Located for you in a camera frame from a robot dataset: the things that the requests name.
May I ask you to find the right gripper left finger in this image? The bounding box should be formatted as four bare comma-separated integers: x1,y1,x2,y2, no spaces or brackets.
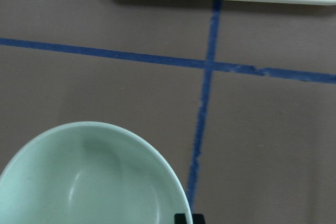
174,213,187,224

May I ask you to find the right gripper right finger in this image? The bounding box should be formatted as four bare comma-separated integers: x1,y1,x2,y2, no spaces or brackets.
192,214,205,224

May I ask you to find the light green bowl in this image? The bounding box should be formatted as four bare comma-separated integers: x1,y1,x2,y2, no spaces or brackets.
1,122,193,223

